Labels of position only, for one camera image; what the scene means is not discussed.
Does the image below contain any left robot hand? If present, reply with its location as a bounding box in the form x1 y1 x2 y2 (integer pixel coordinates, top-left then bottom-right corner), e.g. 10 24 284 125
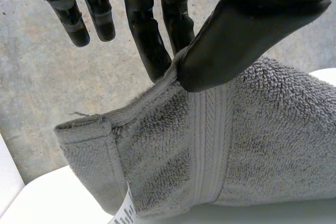
14 0 336 93

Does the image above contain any grey towel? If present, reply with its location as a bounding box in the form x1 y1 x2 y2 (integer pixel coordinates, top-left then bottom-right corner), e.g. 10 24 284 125
54 46 336 224

